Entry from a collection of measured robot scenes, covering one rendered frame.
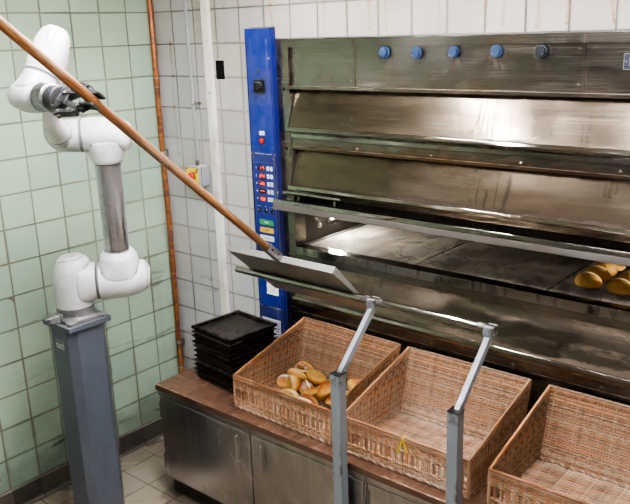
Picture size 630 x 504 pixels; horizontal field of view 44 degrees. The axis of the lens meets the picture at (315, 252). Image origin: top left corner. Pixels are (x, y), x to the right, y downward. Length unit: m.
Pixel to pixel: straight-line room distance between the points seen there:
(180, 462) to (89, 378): 0.66
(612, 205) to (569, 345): 0.54
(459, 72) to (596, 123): 0.55
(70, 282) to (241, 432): 0.94
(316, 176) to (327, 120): 0.26
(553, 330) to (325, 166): 1.18
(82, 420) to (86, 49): 1.68
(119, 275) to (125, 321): 0.90
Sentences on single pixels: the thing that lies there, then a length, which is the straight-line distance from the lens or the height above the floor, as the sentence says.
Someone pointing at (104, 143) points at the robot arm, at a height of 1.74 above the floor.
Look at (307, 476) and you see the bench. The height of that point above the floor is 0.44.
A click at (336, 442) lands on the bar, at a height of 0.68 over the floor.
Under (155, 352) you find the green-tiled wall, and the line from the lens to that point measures 4.34.
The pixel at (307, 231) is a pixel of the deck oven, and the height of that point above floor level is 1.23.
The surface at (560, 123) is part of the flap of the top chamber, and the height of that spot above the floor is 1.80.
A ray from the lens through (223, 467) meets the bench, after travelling 3.58.
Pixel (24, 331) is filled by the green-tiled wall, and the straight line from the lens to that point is 3.85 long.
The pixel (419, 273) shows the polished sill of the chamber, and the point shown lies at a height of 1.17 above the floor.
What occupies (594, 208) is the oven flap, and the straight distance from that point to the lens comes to 2.80.
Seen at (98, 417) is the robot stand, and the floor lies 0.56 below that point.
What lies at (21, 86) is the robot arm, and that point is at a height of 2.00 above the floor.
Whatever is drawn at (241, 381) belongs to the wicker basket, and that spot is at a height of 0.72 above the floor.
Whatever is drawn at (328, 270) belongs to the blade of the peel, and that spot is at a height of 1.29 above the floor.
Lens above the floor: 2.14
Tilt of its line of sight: 16 degrees down
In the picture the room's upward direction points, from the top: 2 degrees counter-clockwise
